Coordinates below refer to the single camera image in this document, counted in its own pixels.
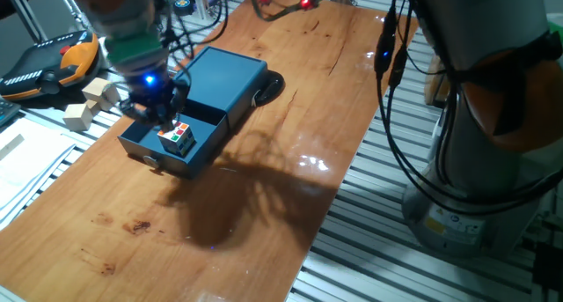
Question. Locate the black oval plastic base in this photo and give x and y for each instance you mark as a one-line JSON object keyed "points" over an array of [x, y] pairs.
{"points": [[270, 87]]}

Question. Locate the grey round drawer knob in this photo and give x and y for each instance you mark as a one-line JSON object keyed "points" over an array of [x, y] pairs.
{"points": [[151, 162]]}

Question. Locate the slanted grey metal bar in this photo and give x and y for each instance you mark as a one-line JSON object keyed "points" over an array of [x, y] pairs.
{"points": [[24, 13]]}

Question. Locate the flat wooden strip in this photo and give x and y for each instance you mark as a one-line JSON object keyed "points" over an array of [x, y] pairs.
{"points": [[11, 147]]}

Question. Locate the black and orange teach pendant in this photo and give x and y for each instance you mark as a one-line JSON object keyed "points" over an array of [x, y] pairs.
{"points": [[48, 68]]}

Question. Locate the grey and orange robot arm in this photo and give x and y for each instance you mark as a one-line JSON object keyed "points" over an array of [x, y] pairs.
{"points": [[475, 29]]}

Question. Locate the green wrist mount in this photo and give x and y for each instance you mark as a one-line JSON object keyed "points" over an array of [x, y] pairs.
{"points": [[132, 46]]}

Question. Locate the black keyboard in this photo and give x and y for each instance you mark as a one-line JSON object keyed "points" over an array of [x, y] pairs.
{"points": [[8, 112]]}

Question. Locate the medium wooden block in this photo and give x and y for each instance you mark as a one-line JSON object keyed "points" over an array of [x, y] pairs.
{"points": [[77, 117]]}

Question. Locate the small wooden block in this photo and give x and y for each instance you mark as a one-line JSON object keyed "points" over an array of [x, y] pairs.
{"points": [[93, 106]]}

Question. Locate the white Rubik's cube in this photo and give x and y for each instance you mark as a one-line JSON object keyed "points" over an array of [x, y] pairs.
{"points": [[177, 139]]}

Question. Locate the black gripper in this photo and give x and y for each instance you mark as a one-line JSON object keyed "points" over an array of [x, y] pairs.
{"points": [[151, 93]]}

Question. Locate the white paper stack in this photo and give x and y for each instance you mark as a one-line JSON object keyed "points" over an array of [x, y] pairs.
{"points": [[31, 170]]}

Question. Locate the blue-grey sliding drawer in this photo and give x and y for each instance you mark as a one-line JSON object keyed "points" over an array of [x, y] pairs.
{"points": [[206, 139]]}

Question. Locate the large wooden block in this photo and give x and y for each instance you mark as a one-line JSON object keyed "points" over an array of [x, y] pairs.
{"points": [[100, 93]]}

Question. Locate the aluminium frame post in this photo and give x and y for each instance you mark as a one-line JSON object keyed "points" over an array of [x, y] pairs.
{"points": [[201, 0]]}

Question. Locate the glossy wooden board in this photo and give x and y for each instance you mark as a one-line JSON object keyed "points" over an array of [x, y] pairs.
{"points": [[132, 258]]}

